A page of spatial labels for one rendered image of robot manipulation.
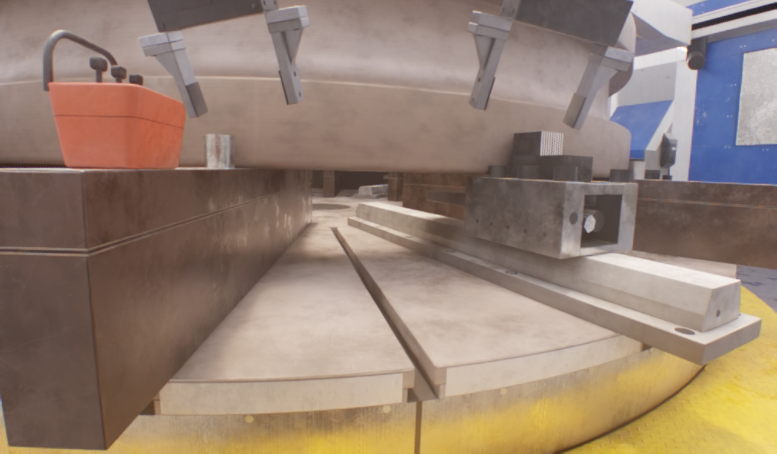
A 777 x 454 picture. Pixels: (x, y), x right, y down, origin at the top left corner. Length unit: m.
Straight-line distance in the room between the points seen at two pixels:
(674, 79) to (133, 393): 6.95
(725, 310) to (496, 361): 0.57
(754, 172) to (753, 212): 3.07
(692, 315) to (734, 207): 1.27
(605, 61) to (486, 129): 0.90
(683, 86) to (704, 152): 1.85
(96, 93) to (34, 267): 0.26
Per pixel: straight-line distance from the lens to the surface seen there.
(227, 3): 0.48
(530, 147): 1.38
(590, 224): 1.24
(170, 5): 0.51
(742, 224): 2.31
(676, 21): 5.38
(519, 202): 1.24
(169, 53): 0.54
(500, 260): 1.43
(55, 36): 0.76
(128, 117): 0.68
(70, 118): 0.72
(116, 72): 0.79
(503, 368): 0.90
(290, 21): 0.46
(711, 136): 5.56
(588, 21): 0.50
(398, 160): 1.24
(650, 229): 2.32
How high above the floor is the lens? 0.70
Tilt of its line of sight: 6 degrees down
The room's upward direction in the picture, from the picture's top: 2 degrees clockwise
